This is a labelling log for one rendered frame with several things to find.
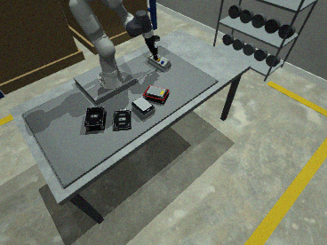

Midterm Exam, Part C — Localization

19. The white button panel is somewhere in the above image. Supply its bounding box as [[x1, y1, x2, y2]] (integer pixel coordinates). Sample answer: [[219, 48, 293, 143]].
[[147, 52, 171, 71]]

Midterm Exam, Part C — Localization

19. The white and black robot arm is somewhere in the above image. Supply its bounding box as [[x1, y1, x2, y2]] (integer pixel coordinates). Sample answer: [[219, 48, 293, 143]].
[[69, 0, 160, 89]]

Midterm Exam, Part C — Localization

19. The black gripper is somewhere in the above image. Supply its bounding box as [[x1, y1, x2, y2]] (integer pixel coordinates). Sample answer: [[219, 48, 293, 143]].
[[144, 36, 158, 61]]

